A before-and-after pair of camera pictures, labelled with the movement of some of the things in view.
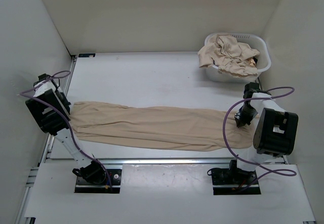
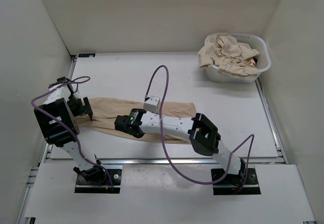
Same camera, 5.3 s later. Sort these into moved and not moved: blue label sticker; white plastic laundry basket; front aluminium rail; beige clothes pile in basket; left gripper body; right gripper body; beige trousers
Moved: left gripper body; right gripper body; beige trousers
Not moved: front aluminium rail; white plastic laundry basket; blue label sticker; beige clothes pile in basket
